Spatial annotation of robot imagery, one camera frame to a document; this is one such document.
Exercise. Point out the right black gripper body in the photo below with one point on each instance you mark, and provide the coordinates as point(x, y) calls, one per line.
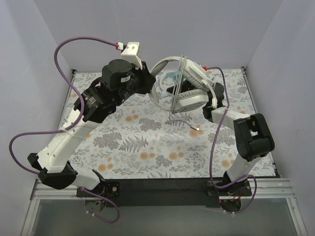
point(217, 92)

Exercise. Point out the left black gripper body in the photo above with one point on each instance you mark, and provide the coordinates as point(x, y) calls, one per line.
point(146, 80)

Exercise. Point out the teal white headphones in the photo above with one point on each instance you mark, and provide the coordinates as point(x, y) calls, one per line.
point(164, 81)

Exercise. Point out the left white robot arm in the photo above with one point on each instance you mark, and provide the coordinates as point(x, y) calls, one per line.
point(119, 80)

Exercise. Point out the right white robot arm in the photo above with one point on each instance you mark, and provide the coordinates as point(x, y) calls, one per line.
point(252, 135)

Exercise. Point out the floral table mat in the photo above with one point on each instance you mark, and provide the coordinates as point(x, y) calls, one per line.
point(142, 141)

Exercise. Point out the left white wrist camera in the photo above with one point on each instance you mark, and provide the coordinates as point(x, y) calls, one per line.
point(130, 53)

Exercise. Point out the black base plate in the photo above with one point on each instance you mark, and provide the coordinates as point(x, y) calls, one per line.
point(163, 192)

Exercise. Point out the aluminium frame rail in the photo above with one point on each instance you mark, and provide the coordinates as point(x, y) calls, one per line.
point(53, 212)

